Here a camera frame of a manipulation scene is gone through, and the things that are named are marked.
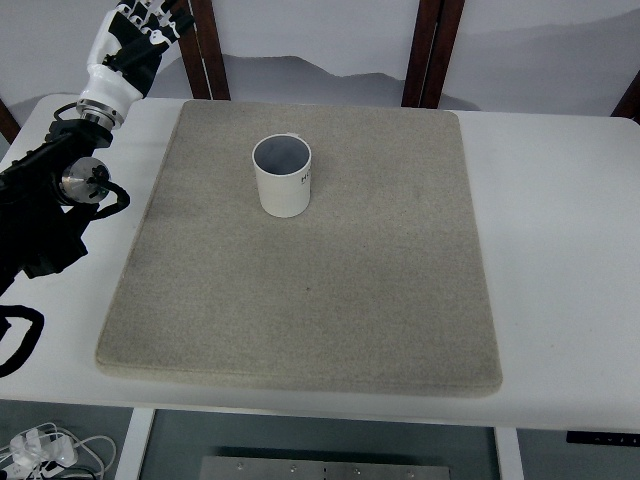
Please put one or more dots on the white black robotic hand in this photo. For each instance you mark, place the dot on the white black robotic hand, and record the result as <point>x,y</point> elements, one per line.
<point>125,57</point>

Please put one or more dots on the white cup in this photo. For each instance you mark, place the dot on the white cup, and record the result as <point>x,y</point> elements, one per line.
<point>282,164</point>

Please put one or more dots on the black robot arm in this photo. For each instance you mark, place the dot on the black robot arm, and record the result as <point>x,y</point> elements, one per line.
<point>51,195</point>

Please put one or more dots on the beige felt mat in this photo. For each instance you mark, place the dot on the beige felt mat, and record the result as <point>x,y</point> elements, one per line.
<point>376,287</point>

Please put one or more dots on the white table leg left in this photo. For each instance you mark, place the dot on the white table leg left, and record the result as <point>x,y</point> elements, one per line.
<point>135,444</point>

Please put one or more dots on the white table leg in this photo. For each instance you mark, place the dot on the white table leg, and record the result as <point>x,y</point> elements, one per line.
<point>508,453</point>
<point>135,444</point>

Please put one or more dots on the white table leg right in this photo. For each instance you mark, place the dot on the white table leg right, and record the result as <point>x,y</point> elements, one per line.
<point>508,453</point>

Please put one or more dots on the black control panel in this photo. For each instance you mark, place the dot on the black control panel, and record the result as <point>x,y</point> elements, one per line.
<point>603,438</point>

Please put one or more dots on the left brown wooden post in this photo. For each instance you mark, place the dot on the left brown wooden post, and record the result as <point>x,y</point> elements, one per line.
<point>201,52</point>

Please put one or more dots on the brown wooden post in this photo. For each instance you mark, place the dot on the brown wooden post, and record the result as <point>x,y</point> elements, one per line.
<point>435,30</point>
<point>201,52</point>

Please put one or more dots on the brown post far left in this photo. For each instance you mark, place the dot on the brown post far left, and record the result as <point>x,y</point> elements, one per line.
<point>9,126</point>

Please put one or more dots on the right brown wooden post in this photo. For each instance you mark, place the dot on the right brown wooden post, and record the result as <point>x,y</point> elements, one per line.
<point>435,30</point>

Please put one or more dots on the white charger with cables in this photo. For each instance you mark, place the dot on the white charger with cables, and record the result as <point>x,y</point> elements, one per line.
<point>47,451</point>

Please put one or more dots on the brown post far right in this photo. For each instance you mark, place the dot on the brown post far right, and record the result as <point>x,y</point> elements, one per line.
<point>629,105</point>

